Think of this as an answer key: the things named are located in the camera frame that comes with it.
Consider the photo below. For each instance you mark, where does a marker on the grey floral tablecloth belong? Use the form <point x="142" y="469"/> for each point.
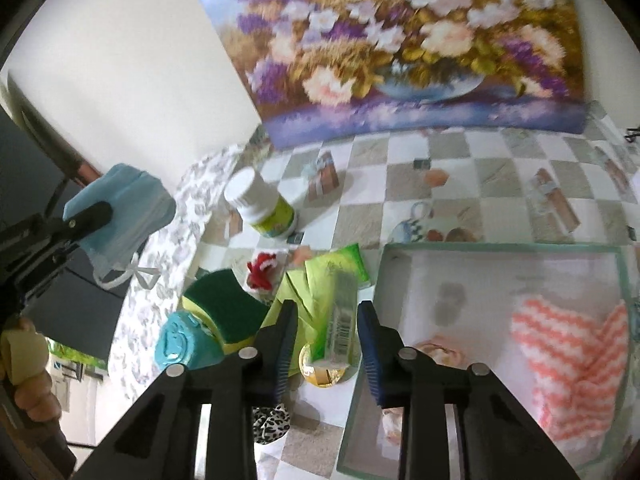
<point x="165" y="250"/>

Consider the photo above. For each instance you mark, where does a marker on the blue face mask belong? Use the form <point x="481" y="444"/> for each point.
<point x="130" y="205"/>

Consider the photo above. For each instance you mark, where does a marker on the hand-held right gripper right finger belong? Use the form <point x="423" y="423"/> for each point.
<point x="367" y="350"/>

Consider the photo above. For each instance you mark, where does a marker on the white bottle with green label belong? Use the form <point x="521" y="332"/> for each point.
<point x="260" y="210"/>

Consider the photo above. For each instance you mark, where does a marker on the leopard print scrunchie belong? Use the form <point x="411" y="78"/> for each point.
<point x="270" y="425"/>

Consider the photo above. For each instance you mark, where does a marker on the pink white striped cloth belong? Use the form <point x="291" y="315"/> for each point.
<point x="565" y="350"/>

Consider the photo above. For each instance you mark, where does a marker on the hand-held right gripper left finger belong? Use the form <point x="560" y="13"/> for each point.
<point x="287" y="340"/>

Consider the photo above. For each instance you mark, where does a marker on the teal round container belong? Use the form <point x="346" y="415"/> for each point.
<point x="180" y="342"/>

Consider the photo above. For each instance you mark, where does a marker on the flower painting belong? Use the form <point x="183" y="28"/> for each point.
<point x="400" y="35"/>

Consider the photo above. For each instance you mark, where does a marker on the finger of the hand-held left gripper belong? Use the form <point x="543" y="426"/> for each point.
<point x="90" y="215"/>

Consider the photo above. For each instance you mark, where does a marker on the red pink pipe cleaner bundle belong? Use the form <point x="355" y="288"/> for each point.
<point x="260" y="270"/>

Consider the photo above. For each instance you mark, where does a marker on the lime green packet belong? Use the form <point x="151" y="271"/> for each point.
<point x="320" y="280"/>

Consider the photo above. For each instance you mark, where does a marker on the person's left hand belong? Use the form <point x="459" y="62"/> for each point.
<point x="35" y="400"/>

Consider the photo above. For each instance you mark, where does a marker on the transparent storage box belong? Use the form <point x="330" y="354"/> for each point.
<point x="450" y="270"/>

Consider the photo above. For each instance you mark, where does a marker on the green and yellow sponge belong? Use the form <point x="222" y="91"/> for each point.
<point x="225" y="300"/>

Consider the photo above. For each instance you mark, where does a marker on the yellow round container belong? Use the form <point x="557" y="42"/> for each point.
<point x="320" y="376"/>

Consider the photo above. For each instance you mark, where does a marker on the printed checkered tablecloth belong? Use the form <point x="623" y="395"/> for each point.
<point x="380" y="200"/>

